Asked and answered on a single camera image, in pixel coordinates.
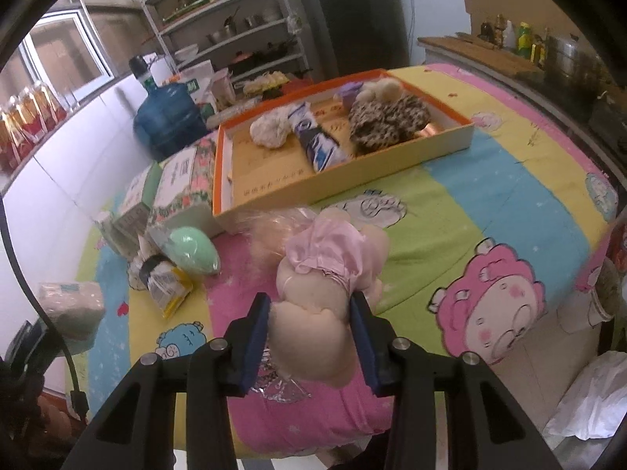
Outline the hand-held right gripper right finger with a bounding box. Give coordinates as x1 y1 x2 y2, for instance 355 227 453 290
349 291 559 470

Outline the white and green flour sack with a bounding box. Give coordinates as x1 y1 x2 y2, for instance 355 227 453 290
174 61 216 103

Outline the sliding window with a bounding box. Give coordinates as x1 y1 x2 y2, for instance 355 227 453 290
20 7 116 103

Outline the person's left hand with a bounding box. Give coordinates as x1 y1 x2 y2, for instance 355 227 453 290
34 394 76 432

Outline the floral tissue box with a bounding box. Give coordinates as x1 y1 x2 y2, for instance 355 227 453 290
149 132 219 233

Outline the mint green soft egg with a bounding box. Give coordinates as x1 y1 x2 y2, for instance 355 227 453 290
164 225 221 276

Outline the green plastic bottle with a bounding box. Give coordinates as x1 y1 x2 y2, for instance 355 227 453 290
516 22 533 60

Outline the black refrigerator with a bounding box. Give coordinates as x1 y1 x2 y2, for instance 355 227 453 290
306 0 410 70

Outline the small white green carton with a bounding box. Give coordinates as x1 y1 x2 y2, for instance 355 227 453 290
98 208 148 258

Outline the tray of eggs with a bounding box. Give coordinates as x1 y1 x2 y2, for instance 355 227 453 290
243 72 287 94

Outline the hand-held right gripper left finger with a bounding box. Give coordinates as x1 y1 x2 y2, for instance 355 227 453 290
61 293 272 470

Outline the small purple plush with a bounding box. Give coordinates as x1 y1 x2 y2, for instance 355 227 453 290
338 83 366 108

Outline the leopard print cloth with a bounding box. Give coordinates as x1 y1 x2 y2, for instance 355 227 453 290
348 95 432 157

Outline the white floral cloth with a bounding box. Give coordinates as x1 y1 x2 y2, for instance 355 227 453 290
250 108 293 148

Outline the green and white box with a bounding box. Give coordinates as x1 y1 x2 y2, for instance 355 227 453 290
115 161 165 216

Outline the blue and white soft packet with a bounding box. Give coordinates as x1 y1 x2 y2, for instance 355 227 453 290
289 102 351 173

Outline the steel steamer pot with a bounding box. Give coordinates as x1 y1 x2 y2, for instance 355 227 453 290
546 34 605 89

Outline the orange-rimmed shallow cardboard box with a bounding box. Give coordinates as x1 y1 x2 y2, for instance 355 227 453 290
212 67 476 219

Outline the plush doll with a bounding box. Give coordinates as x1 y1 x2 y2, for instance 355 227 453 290
247 206 391 389

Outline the soft tissue pack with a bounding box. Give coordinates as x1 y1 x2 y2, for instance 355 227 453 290
36 281 106 353

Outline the yellow edged snack packet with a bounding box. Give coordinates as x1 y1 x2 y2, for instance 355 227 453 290
147 267 194 319

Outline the pink and white bag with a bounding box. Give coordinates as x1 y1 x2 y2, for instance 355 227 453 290
210 69 237 108

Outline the white metal shelf rack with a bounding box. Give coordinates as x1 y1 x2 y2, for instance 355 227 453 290
142 0 314 89

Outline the blue water jug with pump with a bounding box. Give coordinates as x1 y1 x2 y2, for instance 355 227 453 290
128 55 209 162

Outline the grey counter cabinet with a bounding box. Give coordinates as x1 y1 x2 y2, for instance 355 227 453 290
416 34 627 128

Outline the white plastic bag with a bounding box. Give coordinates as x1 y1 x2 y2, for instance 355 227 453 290
544 350 627 440

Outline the black cable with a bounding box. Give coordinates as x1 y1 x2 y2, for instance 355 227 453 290
0 201 88 419

